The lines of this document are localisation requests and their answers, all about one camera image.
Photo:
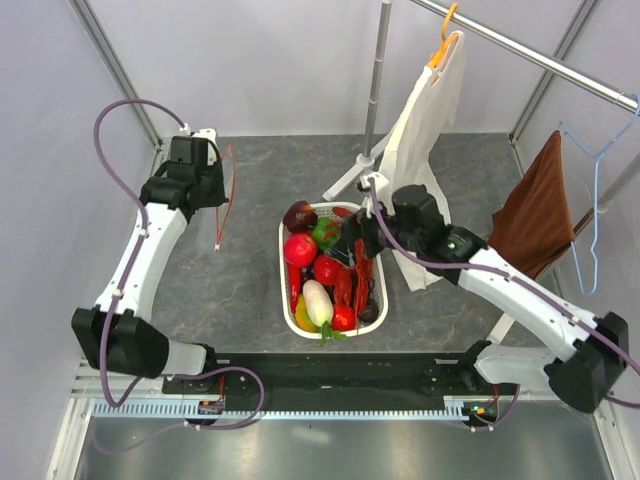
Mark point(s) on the dark grape bunch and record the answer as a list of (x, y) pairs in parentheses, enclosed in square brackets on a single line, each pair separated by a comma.
[(369, 314)]

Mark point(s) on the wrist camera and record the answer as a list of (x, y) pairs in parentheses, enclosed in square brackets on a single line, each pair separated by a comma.
[(208, 133), (377, 191)]

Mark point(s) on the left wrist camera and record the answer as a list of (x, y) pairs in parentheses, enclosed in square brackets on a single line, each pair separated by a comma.
[(208, 133)]

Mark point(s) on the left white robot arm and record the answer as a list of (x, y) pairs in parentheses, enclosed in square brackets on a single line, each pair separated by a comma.
[(116, 335)]

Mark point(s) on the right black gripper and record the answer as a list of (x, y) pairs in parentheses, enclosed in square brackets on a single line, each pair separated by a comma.
[(356, 226)]

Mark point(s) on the blue wire hanger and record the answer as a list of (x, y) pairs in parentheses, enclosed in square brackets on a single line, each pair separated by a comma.
[(597, 157)]

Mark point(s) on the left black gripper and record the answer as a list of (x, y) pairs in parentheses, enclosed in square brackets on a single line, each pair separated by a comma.
[(215, 167)]

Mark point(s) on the white hanging shirt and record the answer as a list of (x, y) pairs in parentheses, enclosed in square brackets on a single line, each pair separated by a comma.
[(431, 105)]

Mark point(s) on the brown hanging towel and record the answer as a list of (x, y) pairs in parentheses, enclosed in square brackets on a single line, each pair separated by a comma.
[(534, 228)]

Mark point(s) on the clear zip top bag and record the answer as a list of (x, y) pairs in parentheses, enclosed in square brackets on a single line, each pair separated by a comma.
[(214, 220)]

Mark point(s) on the white plastic basket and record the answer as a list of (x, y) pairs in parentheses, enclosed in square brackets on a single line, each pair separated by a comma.
[(332, 286)]

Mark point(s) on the white slotted cable duct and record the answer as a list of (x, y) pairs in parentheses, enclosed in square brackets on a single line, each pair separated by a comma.
[(197, 410)]

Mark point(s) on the metal clothes rack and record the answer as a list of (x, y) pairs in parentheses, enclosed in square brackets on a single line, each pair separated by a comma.
[(553, 66)]

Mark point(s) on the red tomato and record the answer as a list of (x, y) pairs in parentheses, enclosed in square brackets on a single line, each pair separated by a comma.
[(343, 319)]

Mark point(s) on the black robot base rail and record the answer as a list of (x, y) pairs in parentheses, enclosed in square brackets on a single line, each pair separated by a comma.
[(358, 382)]

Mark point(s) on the green bell pepper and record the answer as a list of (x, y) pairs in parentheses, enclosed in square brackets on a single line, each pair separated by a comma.
[(326, 232)]

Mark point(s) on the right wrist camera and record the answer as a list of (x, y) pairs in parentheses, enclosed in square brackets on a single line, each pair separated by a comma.
[(377, 191)]

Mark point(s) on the white radish with leaves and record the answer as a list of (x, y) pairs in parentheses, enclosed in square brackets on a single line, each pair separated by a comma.
[(320, 310)]

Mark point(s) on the red crayfish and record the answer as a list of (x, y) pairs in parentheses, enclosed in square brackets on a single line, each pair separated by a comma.
[(351, 289)]

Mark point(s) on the yellow green mango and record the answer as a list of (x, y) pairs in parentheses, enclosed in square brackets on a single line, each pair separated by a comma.
[(302, 317)]

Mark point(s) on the red apple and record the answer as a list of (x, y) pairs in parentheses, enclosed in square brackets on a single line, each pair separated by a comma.
[(300, 250)]

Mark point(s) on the red chili pepper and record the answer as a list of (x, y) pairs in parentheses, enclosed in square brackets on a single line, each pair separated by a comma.
[(295, 285)]

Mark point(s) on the dark red onion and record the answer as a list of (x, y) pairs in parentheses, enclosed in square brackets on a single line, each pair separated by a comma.
[(300, 217)]

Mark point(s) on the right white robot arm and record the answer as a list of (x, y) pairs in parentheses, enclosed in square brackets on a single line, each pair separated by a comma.
[(582, 355)]

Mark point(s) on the orange clothes hanger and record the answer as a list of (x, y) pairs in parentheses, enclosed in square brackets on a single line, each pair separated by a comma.
[(446, 39)]

